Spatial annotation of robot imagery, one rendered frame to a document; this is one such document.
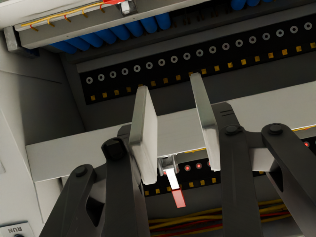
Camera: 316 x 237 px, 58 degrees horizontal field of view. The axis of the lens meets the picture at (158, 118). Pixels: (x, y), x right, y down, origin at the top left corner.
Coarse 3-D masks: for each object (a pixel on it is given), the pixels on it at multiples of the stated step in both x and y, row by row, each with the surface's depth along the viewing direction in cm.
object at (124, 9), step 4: (104, 0) 22; (108, 0) 22; (112, 0) 22; (116, 0) 22; (120, 0) 23; (124, 0) 25; (124, 4) 28; (128, 4) 28; (124, 8) 28; (128, 8) 28; (124, 12) 28
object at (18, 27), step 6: (102, 0) 32; (84, 6) 32; (96, 6) 32; (102, 6) 32; (60, 12) 32; (78, 12) 32; (84, 12) 32; (54, 18) 32; (60, 18) 32; (18, 24) 33; (36, 24) 33; (42, 24) 33; (18, 30) 33
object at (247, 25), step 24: (0, 0) 28; (24, 0) 28; (48, 0) 29; (72, 0) 30; (96, 0) 31; (0, 24) 32; (240, 24) 43; (264, 24) 43; (0, 48) 33; (24, 48) 34; (48, 48) 44; (144, 48) 45; (168, 48) 45; (24, 72) 37; (48, 72) 43
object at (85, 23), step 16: (144, 0) 32; (160, 0) 31; (176, 0) 31; (192, 0) 31; (208, 0) 32; (48, 16) 31; (64, 16) 31; (80, 16) 32; (96, 16) 32; (112, 16) 32; (128, 16) 32; (144, 16) 33; (32, 32) 33; (48, 32) 33; (64, 32) 33; (80, 32) 33; (32, 48) 35
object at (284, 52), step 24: (288, 24) 43; (312, 24) 43; (192, 48) 45; (216, 48) 44; (240, 48) 44; (264, 48) 44; (288, 48) 43; (312, 48) 42; (96, 72) 47; (120, 72) 46; (144, 72) 46; (168, 72) 45; (192, 72) 45; (216, 72) 44; (96, 96) 47; (120, 96) 47
